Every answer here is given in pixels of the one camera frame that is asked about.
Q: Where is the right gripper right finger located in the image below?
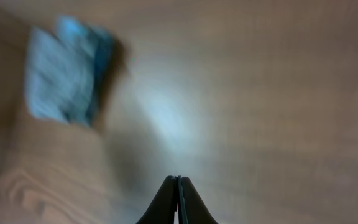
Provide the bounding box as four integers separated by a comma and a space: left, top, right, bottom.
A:
178, 176, 218, 224

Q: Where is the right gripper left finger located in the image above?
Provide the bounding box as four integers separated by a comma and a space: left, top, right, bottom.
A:
137, 176, 177, 224

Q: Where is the folded blue denim garment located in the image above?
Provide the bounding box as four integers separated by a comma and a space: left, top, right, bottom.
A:
24, 16, 114, 126

